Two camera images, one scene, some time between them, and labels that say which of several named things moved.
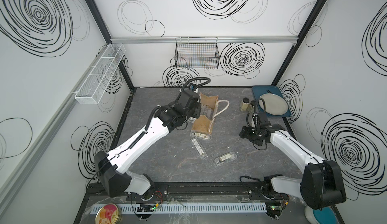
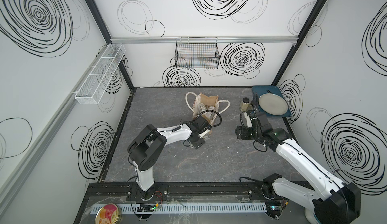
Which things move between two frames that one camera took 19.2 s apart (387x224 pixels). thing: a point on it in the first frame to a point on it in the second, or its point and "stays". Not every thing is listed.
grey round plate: x=275 y=104 stays
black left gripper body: x=195 y=112 to x=198 y=142
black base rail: x=192 y=191 stays
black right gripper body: x=250 y=134 stays
